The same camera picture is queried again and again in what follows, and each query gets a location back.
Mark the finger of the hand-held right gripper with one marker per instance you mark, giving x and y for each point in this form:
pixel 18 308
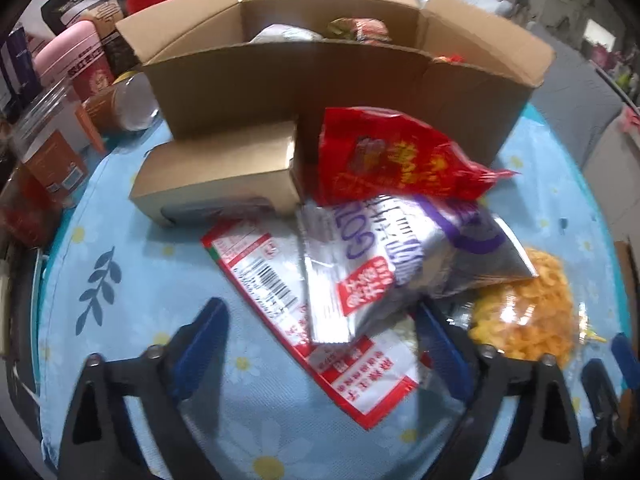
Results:
pixel 626 360
pixel 600 395

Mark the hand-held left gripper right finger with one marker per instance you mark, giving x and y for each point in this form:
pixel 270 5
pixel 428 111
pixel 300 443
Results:
pixel 442 355

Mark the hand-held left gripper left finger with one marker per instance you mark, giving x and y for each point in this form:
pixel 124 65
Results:
pixel 200 350

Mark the yellow corn snack bag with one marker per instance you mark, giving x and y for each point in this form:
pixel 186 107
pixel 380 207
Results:
pixel 525 305

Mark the red white packet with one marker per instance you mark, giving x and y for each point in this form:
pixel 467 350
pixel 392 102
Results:
pixel 260 265

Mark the silver purple snack bag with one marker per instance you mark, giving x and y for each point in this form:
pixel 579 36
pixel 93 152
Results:
pixel 390 260

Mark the small gold box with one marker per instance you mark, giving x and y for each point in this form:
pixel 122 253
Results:
pixel 215 175

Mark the red gold snack bag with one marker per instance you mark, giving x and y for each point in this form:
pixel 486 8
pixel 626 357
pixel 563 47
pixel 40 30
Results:
pixel 400 160

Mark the cardboard box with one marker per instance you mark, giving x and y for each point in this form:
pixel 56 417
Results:
pixel 624 280
pixel 350 95

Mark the white bread-print packet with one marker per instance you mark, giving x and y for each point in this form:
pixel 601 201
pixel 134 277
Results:
pixel 285 34

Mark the brown red snack packet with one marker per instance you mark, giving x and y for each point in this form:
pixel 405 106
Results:
pixel 360 27

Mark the blue floral tablecloth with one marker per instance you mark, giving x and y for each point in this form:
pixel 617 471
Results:
pixel 150 320

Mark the flat cardboard box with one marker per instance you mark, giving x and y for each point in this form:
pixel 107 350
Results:
pixel 624 280

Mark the dark glass jar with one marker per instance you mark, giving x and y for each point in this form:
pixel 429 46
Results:
pixel 25 210

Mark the pink bow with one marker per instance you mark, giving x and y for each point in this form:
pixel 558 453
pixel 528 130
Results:
pixel 631 122

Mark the clear jar orange label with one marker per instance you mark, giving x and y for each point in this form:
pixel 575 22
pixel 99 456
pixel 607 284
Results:
pixel 50 160

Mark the clear jar brown contents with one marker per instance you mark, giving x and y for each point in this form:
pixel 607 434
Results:
pixel 115 105

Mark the grey covered chair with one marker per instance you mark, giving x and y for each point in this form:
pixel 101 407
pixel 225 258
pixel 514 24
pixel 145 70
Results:
pixel 475 0
pixel 575 100

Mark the small yellow lid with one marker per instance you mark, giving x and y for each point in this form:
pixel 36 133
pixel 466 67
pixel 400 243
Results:
pixel 126 76

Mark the pink canister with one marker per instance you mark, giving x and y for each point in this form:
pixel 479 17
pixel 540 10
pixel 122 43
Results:
pixel 70 55

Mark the purple label jar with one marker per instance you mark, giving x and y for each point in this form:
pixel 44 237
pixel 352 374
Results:
pixel 20 70

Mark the black printed bag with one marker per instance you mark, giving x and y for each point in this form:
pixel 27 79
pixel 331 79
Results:
pixel 80 5

